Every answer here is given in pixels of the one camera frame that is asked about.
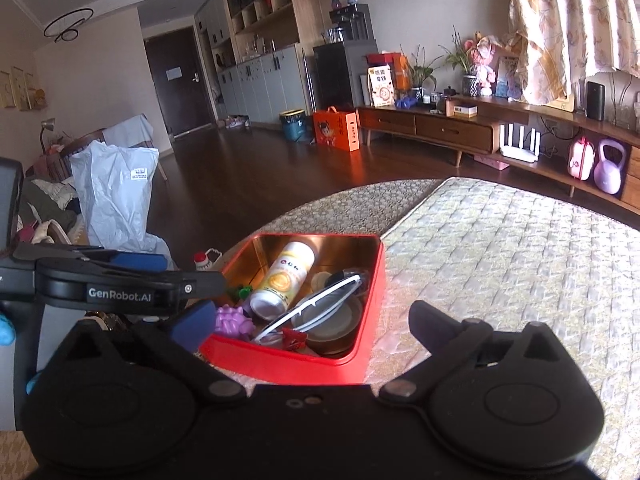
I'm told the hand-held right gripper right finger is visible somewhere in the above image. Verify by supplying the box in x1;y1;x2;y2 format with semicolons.
380;301;586;405

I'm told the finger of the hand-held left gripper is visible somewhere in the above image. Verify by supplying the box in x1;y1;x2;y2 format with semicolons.
35;258;227;306
12;243;169;274

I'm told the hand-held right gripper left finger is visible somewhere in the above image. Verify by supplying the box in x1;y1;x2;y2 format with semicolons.
45;300;247;403

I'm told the purple animal toy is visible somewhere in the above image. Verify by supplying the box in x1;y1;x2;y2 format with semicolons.
215;304;256;338

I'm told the white yellow label bottle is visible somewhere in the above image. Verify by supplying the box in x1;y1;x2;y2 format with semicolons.
249;241;316;322

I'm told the black white tube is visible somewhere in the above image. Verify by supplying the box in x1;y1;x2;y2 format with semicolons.
312;269;371;301

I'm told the red foil packet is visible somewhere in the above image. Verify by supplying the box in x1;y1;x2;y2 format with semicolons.
281;327;307;351

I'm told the red tin box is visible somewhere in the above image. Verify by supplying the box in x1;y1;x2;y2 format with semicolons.
200;233;387;386

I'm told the white plastic bag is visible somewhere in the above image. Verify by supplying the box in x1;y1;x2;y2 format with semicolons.
70;140;176;271

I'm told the beige quilted mat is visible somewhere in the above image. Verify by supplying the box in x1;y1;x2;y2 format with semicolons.
365;176;640;466

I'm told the pile of clothes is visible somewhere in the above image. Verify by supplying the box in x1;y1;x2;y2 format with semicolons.
17;150;91;248

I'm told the chair with white cover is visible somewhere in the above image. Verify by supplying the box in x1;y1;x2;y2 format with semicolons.
102;114;168;181

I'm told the desk lamp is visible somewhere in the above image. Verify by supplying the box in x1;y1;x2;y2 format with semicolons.
39;117;57;153

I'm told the pink flat box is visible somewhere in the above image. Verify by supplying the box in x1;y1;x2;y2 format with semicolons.
472;154;511;171

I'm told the teal bucket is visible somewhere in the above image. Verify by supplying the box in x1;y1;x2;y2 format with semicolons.
279;108;313;143

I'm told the dark brown door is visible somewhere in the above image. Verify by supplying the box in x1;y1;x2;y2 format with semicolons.
144;25;213;138

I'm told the wooden media cabinet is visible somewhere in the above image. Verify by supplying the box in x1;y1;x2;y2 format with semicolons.
356;95;640;211

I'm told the white router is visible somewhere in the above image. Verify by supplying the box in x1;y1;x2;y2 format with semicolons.
498;122;542;162

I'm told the white cardboard box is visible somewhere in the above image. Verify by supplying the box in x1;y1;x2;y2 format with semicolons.
445;99;478;118

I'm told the pink toy suitcase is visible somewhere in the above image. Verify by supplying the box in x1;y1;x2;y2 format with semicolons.
566;135;597;181

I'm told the metal pole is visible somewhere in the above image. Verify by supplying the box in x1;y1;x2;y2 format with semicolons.
301;47;317;113

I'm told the purple kettlebell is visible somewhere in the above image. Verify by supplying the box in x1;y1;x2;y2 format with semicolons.
593;138;627;195

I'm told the cream cereal bag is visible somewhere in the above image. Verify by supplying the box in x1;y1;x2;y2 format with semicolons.
367;65;396;108

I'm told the orchid plant patterned pot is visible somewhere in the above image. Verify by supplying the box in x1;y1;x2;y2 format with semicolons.
440;27;481;97

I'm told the black mini fridge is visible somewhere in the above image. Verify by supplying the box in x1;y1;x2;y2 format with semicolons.
312;38;379;113

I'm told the small green potted plant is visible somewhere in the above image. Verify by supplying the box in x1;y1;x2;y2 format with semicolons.
407;45;441;103

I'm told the orange carton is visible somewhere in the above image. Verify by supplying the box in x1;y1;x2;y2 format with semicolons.
391;54;411;91

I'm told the blue picture card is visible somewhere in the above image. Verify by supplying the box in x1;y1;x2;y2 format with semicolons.
494;56;521;100

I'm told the wooden stand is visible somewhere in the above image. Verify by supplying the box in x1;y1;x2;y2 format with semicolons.
542;92;576;111

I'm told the pink doll figure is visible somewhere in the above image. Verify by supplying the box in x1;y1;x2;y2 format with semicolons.
465;32;498;98

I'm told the black cylinder speaker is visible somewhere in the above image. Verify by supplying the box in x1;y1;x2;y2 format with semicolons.
585;80;606;122

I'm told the black coffee machine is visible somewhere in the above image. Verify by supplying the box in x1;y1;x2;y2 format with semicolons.
322;4;372;45

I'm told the beige arched board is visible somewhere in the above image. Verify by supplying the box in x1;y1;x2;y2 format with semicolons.
575;71;640;128

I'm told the floral patterned sheet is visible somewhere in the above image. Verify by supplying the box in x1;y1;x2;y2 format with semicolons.
507;0;640;106

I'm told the orange gift box with handle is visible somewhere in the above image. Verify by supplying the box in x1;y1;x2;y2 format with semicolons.
312;106;361;152

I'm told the grey wooden wall cabinet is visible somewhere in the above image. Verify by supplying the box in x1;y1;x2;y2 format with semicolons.
195;0;313;126

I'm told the black ring ceiling lamp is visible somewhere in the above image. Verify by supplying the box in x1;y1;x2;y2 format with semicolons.
42;7;95;43

